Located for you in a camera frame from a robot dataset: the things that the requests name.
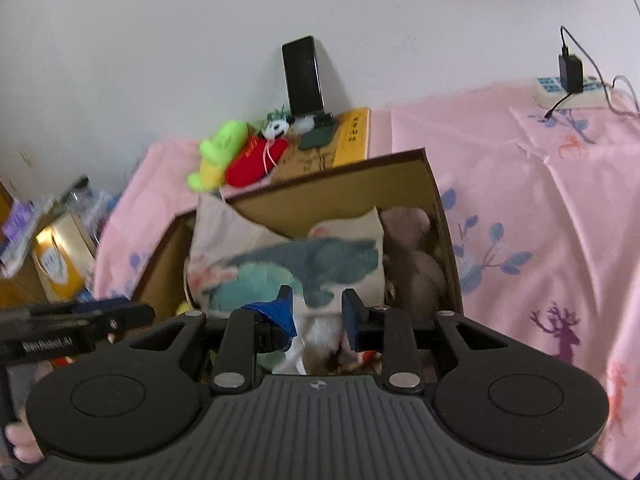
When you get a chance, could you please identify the neon green plush toy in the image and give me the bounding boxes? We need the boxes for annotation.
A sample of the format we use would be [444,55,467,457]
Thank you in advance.
[187,119,249,192]

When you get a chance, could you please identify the brown cardboard box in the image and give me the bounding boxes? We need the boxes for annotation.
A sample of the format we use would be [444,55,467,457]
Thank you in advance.
[132,147,463,376]

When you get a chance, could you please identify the yellow book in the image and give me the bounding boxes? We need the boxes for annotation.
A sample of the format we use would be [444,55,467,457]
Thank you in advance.
[330,106,373,170]

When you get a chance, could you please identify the white power strip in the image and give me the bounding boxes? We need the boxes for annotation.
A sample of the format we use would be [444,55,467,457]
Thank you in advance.
[532,76,633,110]

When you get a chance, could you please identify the small panda plush toy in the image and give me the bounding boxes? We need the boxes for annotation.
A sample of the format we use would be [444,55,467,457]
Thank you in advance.
[260,107,313,140]

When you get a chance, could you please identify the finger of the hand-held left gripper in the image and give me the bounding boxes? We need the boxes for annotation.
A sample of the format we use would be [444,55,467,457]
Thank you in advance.
[75,297,156,333]

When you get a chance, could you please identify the black charger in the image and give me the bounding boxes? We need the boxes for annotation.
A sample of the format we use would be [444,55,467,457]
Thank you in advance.
[558,55,585,93]

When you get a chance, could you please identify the dark green phone stand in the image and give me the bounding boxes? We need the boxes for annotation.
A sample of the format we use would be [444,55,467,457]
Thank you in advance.
[298,112,341,151]

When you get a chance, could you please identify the black cable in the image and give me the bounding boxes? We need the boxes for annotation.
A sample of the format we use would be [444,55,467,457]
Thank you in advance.
[542,25,618,121]

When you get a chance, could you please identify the person's left hand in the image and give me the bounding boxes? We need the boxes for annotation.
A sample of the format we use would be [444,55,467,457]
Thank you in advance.
[5,407,46,465]

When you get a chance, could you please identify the pile of plastic packets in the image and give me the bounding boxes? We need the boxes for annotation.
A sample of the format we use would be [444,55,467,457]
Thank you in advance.
[0,175,121,281]

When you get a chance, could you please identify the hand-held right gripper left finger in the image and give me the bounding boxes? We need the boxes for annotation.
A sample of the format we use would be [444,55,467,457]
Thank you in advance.
[127,285,299,396]

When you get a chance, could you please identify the yellow carton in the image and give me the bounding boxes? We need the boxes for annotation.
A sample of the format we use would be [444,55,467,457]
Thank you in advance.
[32,212,96,301]

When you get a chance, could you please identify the red plush toy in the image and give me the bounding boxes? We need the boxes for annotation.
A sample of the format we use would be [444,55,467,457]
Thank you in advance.
[225,135,290,188]

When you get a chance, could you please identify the black phone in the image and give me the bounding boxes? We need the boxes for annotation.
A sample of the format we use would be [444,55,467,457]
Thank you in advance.
[281,36,325,117]

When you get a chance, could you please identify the pink printed bedsheet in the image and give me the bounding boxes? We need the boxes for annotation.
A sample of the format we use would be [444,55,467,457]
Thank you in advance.
[92,82,640,476]

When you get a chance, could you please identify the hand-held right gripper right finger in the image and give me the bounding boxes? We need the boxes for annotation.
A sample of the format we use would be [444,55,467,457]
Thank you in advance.
[341,289,511,393]

